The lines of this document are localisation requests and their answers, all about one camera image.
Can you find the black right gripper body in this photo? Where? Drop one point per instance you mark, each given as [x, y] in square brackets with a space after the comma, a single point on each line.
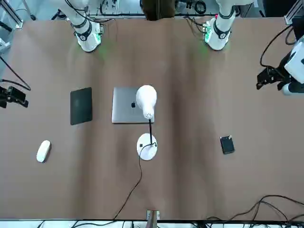
[5, 97]

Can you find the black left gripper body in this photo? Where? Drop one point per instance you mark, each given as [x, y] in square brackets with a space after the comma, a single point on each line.
[276, 73]

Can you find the white computer mouse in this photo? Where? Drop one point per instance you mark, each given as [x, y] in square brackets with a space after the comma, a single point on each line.
[43, 151]

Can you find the small black square object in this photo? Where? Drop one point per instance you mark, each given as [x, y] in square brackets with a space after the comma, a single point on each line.
[227, 145]

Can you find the white desk lamp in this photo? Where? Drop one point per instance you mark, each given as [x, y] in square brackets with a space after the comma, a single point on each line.
[146, 97]

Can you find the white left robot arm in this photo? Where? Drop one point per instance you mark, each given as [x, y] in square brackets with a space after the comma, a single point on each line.
[222, 26]

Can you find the grey closed laptop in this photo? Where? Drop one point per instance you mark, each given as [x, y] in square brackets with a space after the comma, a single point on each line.
[123, 109]

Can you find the person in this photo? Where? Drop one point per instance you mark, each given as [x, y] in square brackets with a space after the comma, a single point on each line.
[159, 9]

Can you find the aluminium frame rail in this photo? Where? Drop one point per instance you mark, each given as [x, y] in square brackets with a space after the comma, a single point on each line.
[293, 14]
[12, 14]

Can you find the aluminium camera post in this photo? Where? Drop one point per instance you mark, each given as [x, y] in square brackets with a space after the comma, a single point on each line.
[153, 215]

